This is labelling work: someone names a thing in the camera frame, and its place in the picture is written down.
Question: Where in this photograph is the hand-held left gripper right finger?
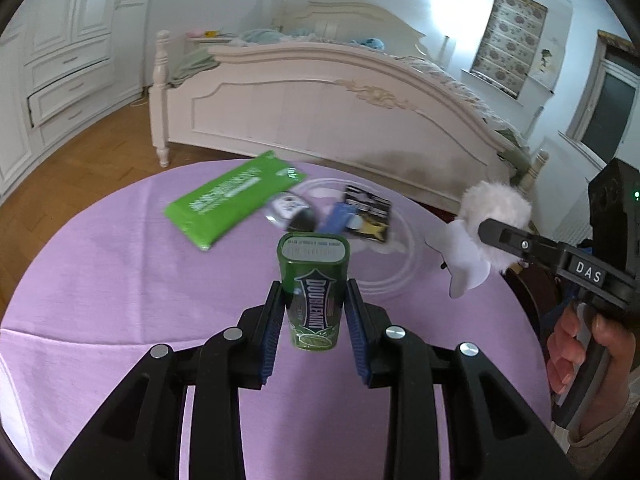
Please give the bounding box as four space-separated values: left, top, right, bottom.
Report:
345 279 578 480

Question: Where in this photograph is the small blue packet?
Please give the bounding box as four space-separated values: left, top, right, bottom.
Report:
317 201 359 235

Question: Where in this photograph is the white pink wooden bed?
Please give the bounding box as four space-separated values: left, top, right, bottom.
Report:
150 0 551 211

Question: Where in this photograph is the small green cloth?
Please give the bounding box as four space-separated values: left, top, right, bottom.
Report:
170 51 219 87

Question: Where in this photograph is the person's right forearm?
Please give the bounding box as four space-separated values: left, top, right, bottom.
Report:
565 395 640 472

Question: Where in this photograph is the pile of rumpled bedding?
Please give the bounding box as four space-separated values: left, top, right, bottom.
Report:
239 26 313 45

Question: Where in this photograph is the white fluffy ball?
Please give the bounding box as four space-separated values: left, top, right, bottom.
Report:
459 180 532 274

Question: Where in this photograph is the purple tablecloth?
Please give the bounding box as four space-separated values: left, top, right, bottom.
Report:
0 160 551 480

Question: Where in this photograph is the black white crumpled wrapper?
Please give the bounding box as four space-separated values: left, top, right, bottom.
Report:
262 191 319 234

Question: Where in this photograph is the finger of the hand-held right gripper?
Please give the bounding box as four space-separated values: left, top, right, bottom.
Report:
477 218 609 291

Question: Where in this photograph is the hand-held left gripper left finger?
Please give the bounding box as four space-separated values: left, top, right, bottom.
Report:
50 280 286 480

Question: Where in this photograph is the dark window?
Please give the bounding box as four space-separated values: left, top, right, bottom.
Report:
565 30 640 172

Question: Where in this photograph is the person's right hand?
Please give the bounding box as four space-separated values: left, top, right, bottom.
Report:
546 304 640 433

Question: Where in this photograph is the white wardrobe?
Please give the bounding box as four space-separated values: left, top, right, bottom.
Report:
0 0 157 197

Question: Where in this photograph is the green gum bottle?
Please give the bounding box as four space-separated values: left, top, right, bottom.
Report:
276 232 351 354

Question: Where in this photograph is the wall picture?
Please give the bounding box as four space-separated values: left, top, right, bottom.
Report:
530 35 559 94

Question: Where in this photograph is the green wet wipes pack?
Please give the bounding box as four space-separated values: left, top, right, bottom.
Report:
165 150 307 252

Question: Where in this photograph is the black printed packet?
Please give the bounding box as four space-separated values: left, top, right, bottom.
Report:
342 183 394 244

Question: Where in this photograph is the patterned roller blind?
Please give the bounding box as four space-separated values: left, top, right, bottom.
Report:
470 0 549 101

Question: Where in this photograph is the white paper piece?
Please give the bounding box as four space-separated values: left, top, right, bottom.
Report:
425 219 494 299

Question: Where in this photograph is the green blanket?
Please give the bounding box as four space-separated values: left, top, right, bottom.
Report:
497 129 532 173

